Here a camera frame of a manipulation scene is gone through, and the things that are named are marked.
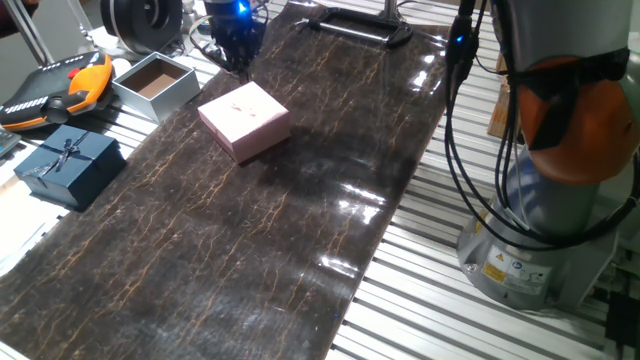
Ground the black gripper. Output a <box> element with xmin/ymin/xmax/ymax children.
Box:
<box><xmin>203</xmin><ymin>0</ymin><xmax>269</xmax><ymax>85</ymax></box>

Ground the pink box lid with ribbon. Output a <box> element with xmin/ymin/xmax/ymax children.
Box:
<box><xmin>197</xmin><ymin>80</ymin><xmax>292</xmax><ymax>160</ymax></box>

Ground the person forearm dark sleeve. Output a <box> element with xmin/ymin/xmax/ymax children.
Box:
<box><xmin>0</xmin><ymin>0</ymin><xmax>40</xmax><ymax>39</ymax></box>

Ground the pink open box base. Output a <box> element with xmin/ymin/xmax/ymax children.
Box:
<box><xmin>201</xmin><ymin>122</ymin><xmax>292</xmax><ymax>165</ymax></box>

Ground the grey open box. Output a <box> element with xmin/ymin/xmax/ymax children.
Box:
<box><xmin>110</xmin><ymin>51</ymin><xmax>201</xmax><ymax>125</ymax></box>

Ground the blue gift box with bow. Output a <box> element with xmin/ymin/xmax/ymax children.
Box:
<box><xmin>13</xmin><ymin>123</ymin><xmax>128</xmax><ymax>212</ymax></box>

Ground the black box device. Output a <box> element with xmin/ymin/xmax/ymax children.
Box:
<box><xmin>604</xmin><ymin>292</ymin><xmax>640</xmax><ymax>351</ymax></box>

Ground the black filament spool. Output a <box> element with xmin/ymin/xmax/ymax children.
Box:
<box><xmin>99</xmin><ymin>0</ymin><xmax>184</xmax><ymax>55</ymax></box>

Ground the black stand with silver pole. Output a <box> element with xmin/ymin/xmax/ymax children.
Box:
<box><xmin>299</xmin><ymin>0</ymin><xmax>415</xmax><ymax>50</ymax></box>

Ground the orange black teach pendant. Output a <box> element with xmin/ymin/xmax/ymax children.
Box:
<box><xmin>0</xmin><ymin>51</ymin><xmax>114</xmax><ymax>132</ymax></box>

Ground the dark marble pattern mat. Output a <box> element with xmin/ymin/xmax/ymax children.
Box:
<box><xmin>0</xmin><ymin>4</ymin><xmax>451</xmax><ymax>360</ymax></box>

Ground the black keyboard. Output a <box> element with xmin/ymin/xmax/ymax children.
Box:
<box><xmin>0</xmin><ymin>128</ymin><xmax>21</xmax><ymax>159</ymax></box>

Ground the wooden block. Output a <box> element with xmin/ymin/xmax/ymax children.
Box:
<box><xmin>487</xmin><ymin>54</ymin><xmax>521</xmax><ymax>141</ymax></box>

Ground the upright aluminium post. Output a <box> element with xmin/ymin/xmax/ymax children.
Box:
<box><xmin>7</xmin><ymin>0</ymin><xmax>56</xmax><ymax>66</ymax></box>

